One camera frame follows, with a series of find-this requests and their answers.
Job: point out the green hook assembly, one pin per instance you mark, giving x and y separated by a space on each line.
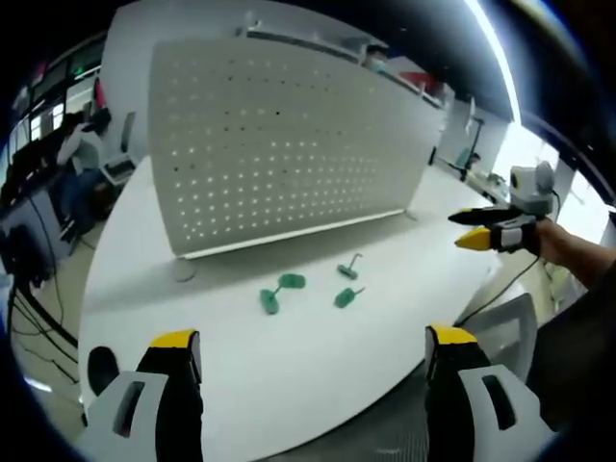
344 298
347 271
293 280
269 300

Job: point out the white office chair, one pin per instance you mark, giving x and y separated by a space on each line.
505 332

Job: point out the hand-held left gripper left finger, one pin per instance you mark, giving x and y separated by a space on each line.
159 385

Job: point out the person's dark sleeve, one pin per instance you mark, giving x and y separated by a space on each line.
582 346

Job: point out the white desktop device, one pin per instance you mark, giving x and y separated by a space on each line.
118 168

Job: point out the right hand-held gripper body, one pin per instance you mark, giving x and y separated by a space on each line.
524 202

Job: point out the black stand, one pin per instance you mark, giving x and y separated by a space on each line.
471 144

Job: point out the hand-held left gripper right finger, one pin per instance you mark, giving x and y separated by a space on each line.
457 385

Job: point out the dark computer monitor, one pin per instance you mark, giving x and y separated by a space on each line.
24 255

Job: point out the white desk partition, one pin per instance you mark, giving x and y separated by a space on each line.
337 45

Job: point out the ceiling light strip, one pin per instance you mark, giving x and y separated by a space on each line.
500 58

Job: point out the white perforated mounting plate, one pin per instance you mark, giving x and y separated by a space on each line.
289 154

